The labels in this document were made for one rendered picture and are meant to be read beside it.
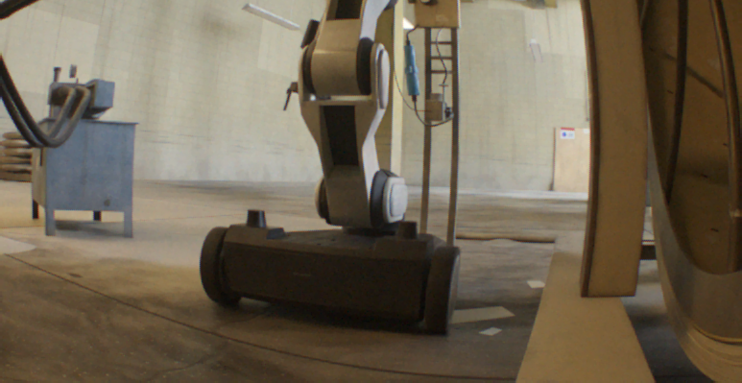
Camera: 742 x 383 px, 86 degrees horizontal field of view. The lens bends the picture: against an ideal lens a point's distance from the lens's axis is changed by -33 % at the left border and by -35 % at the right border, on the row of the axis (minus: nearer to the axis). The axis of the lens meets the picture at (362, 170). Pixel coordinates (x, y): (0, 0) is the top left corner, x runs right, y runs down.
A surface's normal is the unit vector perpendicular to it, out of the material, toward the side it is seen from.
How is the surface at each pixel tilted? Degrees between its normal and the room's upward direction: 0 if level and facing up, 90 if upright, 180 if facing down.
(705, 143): 55
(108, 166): 90
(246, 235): 45
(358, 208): 115
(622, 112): 90
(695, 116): 61
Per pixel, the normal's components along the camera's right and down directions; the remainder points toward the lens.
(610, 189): -0.36, -0.02
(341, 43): -0.21, -0.51
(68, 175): 0.69, 0.03
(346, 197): -0.25, 0.40
